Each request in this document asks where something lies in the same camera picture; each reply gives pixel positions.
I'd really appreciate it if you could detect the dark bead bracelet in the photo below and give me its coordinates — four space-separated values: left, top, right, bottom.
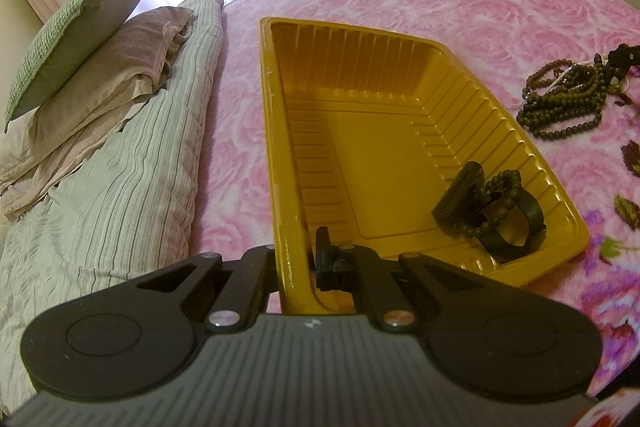
456 168 524 239

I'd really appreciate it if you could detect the black wrist watch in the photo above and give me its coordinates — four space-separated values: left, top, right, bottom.
432 161 547 263

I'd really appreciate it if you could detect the taupe folded blanket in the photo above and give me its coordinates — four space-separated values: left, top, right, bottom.
1 6 194 222

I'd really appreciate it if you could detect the golden plastic tray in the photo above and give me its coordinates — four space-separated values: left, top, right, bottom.
259 17 589 314

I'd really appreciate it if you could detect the green striped folded quilt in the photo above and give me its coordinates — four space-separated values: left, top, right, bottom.
1 0 224 412

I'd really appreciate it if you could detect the green knitted pillow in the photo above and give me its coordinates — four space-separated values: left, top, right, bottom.
4 0 141 124

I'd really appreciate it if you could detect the dark wooden bead necklace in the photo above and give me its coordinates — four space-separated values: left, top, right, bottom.
515 52 632 142

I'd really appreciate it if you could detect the pink rose bedspread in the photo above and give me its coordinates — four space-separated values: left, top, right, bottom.
190 0 639 395

